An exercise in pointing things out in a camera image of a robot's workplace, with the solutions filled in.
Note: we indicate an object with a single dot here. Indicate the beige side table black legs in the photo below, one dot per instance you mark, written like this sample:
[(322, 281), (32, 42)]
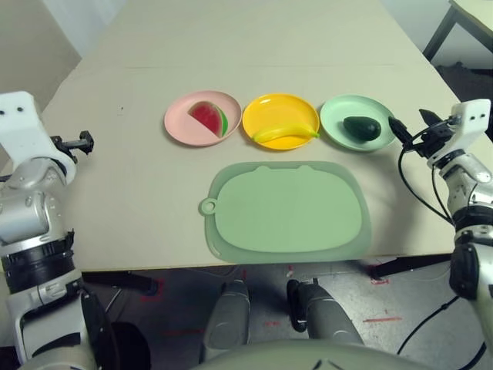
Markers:
[(477, 17)]

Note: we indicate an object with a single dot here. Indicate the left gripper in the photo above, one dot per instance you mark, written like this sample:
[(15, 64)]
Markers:
[(63, 152)]

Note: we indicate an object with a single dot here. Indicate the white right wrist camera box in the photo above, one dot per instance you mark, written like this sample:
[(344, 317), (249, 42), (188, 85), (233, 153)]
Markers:
[(471, 115)]

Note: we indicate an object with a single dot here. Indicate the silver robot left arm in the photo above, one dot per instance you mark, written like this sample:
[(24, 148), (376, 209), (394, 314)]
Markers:
[(27, 216)]

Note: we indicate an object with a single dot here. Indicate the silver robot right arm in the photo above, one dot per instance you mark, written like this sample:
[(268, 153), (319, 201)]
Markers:
[(473, 200)]

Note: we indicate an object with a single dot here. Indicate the grey robot leg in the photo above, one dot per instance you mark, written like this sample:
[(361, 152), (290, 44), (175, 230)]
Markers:
[(327, 316), (227, 316)]

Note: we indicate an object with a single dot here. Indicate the green silicone cutting mat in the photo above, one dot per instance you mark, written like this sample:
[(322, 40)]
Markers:
[(289, 212)]

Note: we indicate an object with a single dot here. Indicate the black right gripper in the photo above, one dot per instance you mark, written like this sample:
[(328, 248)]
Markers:
[(435, 140)]

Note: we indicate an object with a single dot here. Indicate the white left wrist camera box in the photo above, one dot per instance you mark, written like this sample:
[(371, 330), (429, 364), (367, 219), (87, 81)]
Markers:
[(23, 127)]

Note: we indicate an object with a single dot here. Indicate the yellow plastic plate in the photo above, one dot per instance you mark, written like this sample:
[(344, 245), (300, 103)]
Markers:
[(277, 112)]

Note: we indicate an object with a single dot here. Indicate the dark green toy avocado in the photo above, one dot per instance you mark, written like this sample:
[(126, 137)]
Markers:
[(362, 127)]

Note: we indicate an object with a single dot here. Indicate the green plastic plate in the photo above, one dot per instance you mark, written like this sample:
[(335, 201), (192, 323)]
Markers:
[(346, 108)]

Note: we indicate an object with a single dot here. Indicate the yellow toy banana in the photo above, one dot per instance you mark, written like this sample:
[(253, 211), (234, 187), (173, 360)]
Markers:
[(285, 131)]

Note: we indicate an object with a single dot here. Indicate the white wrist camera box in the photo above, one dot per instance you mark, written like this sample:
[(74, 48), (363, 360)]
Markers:
[(23, 127), (471, 115)]

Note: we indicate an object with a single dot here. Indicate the grey robot torso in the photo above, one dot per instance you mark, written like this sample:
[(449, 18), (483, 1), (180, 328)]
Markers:
[(300, 356)]

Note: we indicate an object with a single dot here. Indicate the grey robot left leg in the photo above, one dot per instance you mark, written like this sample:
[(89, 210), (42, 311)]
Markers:
[(227, 316)]

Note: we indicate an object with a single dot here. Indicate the red toy watermelon slice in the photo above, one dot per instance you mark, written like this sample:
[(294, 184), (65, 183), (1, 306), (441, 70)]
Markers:
[(206, 115)]

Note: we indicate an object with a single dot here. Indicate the pink plastic plate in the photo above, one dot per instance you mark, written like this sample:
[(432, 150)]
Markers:
[(181, 123)]

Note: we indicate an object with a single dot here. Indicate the black table leg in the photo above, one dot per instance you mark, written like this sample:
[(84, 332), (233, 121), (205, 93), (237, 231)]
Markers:
[(404, 266)]

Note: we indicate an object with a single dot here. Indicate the grey robot right leg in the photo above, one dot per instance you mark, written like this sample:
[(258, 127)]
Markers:
[(327, 316)]

